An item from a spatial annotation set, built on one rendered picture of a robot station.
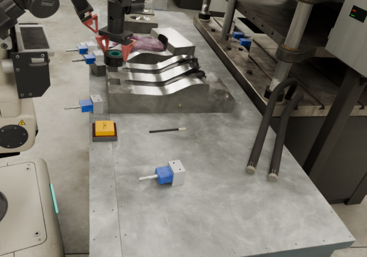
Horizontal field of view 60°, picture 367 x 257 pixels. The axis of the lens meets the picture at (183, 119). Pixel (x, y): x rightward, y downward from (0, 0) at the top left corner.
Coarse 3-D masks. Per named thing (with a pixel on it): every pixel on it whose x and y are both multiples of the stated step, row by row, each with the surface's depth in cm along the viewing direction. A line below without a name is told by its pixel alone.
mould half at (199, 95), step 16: (128, 64) 136; (160, 64) 140; (144, 80) 127; (160, 80) 129; (192, 80) 123; (208, 80) 141; (112, 96) 115; (128, 96) 117; (144, 96) 118; (160, 96) 120; (176, 96) 122; (192, 96) 124; (208, 96) 128; (112, 112) 119; (128, 112) 121; (144, 112) 123; (160, 112) 124; (176, 112) 126; (192, 112) 128; (208, 112) 130; (224, 112) 132
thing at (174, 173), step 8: (176, 160) 95; (160, 168) 93; (168, 168) 94; (176, 168) 92; (184, 168) 93; (144, 176) 91; (152, 176) 91; (160, 176) 91; (168, 176) 91; (176, 176) 92; (184, 176) 93; (176, 184) 94
